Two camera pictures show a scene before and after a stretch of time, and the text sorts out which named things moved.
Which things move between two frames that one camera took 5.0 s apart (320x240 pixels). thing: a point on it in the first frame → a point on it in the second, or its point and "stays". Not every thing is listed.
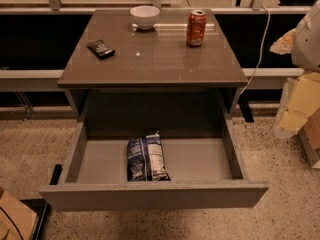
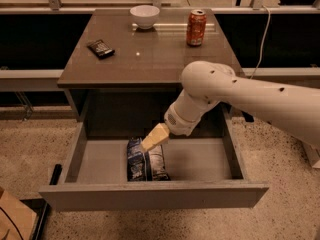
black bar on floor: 56,175 stays
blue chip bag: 146,160 stays
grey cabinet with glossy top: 132,82 stays
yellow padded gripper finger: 300,98 → 181,118
